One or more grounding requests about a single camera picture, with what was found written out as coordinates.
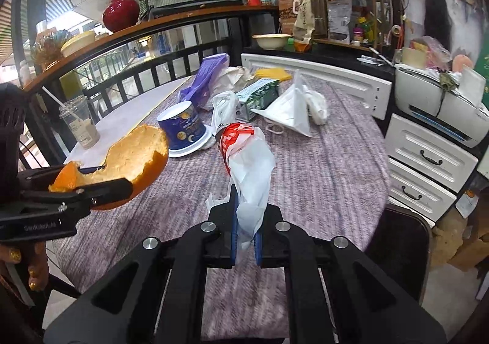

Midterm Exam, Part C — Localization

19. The blue paper cup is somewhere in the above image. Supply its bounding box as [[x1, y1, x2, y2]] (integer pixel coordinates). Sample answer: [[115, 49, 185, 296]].
[[157, 101, 211, 158]]

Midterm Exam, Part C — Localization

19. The purple striped tablecloth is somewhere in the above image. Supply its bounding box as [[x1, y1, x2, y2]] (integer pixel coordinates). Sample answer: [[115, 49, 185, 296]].
[[49, 74, 391, 341]]

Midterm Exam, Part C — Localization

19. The red ceramic vase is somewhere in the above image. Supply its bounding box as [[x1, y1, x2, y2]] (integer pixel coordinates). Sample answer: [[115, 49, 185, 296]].
[[102, 0, 139, 33]]

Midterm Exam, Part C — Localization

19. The white drawer cabinet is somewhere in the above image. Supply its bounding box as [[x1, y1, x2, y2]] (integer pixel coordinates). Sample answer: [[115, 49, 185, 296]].
[[384, 114, 478, 222]]

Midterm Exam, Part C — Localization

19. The green white tissue box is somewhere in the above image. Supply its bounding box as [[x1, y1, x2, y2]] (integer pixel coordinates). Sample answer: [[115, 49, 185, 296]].
[[236, 78, 279, 122]]

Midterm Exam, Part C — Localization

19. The yellow mesh net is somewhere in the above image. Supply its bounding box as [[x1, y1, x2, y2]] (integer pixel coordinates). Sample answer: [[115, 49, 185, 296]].
[[255, 67, 292, 81]]

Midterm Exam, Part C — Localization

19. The black trash bin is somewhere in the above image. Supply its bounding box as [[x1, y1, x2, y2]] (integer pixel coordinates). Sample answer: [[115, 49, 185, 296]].
[[365, 203, 432, 303]]

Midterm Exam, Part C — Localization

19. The cream bowl on counter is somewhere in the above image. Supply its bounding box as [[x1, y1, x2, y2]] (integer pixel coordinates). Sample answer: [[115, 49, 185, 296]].
[[253, 33, 291, 50]]

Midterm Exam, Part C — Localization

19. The white printer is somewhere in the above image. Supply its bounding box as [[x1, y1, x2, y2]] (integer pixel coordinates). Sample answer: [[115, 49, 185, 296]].
[[395, 64, 488, 148]]

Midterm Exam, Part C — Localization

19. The purple plastic pouch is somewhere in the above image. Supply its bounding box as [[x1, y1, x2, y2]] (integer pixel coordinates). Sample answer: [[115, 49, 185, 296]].
[[178, 53, 230, 109]]

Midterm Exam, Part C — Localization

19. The white face mask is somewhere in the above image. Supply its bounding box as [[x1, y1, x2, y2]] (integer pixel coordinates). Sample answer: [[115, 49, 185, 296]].
[[251, 72, 312, 138]]

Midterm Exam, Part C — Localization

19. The white red plastic bag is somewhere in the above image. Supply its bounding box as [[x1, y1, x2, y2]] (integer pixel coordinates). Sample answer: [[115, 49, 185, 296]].
[[211, 91, 275, 253]]

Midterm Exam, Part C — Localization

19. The person left hand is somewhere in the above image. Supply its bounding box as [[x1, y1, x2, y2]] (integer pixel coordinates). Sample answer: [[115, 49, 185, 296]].
[[1, 241, 49, 292]]

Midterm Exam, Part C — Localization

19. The plastic iced coffee cup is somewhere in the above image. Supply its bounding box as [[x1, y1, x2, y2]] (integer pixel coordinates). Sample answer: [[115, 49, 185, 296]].
[[42, 87, 100, 150]]

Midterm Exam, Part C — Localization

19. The orange peel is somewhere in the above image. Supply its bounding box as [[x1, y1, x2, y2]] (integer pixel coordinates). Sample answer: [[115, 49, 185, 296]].
[[48, 124, 168, 198]]

